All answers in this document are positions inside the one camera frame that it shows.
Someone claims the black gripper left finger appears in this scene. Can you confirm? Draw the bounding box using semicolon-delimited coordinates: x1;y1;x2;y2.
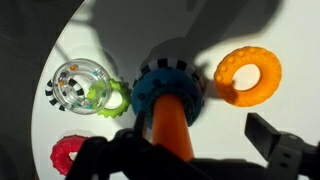
65;110;214;180

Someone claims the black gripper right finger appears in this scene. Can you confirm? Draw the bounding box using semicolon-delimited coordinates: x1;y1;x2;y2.
244;112;320;180

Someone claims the orange post with checkered base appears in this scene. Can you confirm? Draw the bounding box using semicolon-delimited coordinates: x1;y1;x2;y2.
132;57;208;163

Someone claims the dark teal bumpy ring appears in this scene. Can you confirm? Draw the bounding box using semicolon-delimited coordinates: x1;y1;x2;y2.
130;67;205;130

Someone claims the light green toothed ring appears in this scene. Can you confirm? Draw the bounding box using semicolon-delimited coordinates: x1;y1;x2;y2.
87;77;132;119

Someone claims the red ridged ring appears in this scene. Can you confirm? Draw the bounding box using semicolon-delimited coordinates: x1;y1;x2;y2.
49;134;90;177

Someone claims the yellow orange bumpy ring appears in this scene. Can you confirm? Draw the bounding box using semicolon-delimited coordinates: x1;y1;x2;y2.
213;46;283;108

